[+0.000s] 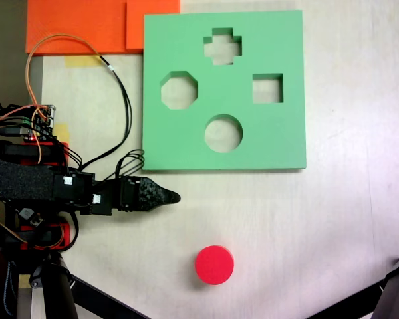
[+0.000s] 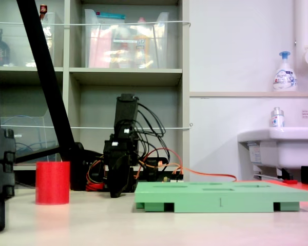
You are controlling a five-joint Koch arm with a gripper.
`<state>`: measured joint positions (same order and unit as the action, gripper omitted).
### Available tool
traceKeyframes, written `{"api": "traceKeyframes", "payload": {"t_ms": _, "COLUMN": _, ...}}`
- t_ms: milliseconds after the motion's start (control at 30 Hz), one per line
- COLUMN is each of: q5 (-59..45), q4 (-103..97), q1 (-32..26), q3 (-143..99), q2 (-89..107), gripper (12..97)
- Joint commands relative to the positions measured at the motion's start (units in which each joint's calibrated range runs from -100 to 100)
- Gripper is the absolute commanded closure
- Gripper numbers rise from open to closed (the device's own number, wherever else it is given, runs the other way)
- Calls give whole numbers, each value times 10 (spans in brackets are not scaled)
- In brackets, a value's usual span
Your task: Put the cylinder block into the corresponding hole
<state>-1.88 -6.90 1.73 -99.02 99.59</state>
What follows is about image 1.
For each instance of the small converter board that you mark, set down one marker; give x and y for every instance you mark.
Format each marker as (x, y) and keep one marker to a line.
(26, 213)

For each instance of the red base mount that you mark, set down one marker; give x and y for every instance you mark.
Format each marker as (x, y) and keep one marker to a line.
(65, 236)

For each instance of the orange flat board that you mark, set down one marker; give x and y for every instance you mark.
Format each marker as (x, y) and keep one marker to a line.
(153, 20)
(73, 23)

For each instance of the yellow masking tape piece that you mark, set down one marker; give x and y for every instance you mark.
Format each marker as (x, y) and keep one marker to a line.
(81, 62)
(63, 131)
(24, 282)

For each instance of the black tripod leg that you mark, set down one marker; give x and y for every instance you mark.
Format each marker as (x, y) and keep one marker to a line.
(395, 292)
(53, 292)

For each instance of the green shape sorter board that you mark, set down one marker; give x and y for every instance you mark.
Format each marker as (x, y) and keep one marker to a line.
(186, 149)

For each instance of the red cylinder block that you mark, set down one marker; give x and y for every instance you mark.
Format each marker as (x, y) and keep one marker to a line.
(214, 264)

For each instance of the small circuit board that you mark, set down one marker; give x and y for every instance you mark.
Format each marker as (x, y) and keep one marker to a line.
(45, 124)

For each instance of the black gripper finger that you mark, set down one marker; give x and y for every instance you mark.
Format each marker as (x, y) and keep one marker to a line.
(156, 194)

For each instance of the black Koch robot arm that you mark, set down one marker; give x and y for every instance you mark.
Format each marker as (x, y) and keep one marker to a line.
(20, 179)

